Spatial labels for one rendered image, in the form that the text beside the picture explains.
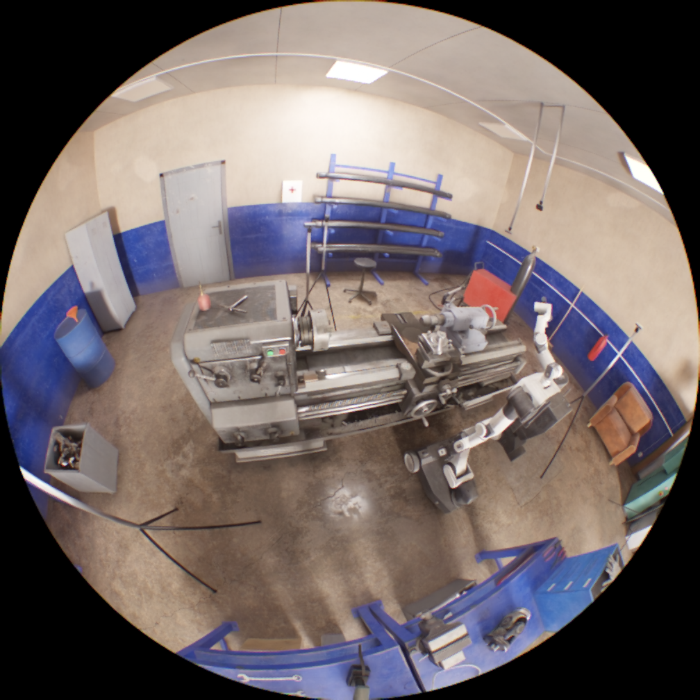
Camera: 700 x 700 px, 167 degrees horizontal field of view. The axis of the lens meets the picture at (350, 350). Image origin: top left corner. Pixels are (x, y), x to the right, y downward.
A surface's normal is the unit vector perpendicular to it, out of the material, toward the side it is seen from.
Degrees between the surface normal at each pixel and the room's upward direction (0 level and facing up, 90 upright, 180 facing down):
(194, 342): 45
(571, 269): 90
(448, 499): 0
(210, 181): 90
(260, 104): 90
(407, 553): 0
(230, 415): 32
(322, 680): 0
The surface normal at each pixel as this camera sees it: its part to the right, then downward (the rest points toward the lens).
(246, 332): 0.28, -0.02
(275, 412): 0.25, -0.24
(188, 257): 0.28, 0.69
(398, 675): 0.11, -0.72
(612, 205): -0.95, 0.11
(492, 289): -0.80, 0.34
